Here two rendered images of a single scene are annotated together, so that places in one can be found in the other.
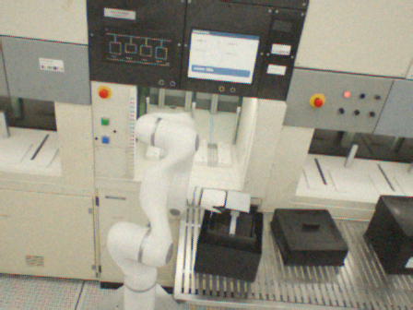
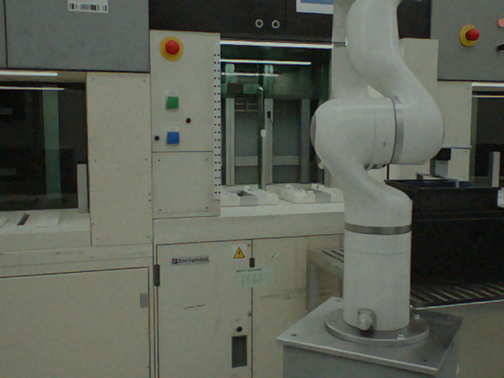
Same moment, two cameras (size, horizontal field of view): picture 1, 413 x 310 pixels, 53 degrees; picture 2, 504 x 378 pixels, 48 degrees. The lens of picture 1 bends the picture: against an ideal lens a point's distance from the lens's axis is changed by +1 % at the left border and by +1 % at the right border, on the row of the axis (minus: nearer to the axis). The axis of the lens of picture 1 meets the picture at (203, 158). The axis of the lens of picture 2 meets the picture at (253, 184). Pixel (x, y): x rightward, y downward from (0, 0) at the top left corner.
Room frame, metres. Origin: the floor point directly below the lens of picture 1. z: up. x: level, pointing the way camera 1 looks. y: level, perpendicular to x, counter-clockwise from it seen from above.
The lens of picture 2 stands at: (0.07, 0.63, 1.13)
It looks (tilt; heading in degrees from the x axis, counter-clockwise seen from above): 6 degrees down; 347
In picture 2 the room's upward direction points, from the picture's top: straight up
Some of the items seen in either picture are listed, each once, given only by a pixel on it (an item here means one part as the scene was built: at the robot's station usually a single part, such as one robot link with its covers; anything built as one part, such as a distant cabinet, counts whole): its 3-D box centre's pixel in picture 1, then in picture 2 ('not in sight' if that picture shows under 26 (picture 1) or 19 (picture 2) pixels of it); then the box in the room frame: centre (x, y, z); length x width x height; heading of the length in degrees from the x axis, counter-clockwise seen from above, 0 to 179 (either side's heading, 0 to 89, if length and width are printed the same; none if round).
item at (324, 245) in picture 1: (308, 233); not in sight; (1.53, -0.55, 0.83); 0.29 x 0.29 x 0.13; 10
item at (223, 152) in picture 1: (212, 153); (312, 193); (2.03, -0.05, 0.89); 0.22 x 0.21 x 0.04; 3
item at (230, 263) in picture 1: (229, 240); (436, 237); (1.38, -0.17, 0.85); 0.28 x 0.28 x 0.17; 85
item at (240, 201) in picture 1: (231, 227); (437, 205); (1.38, -0.16, 0.93); 0.24 x 0.20 x 0.32; 175
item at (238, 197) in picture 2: (166, 149); (240, 195); (2.01, 0.22, 0.89); 0.22 x 0.21 x 0.04; 3
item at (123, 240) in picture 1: (133, 253); (361, 164); (1.03, 0.20, 1.07); 0.19 x 0.12 x 0.24; 76
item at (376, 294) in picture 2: (139, 295); (376, 277); (1.03, 0.17, 0.85); 0.19 x 0.19 x 0.18
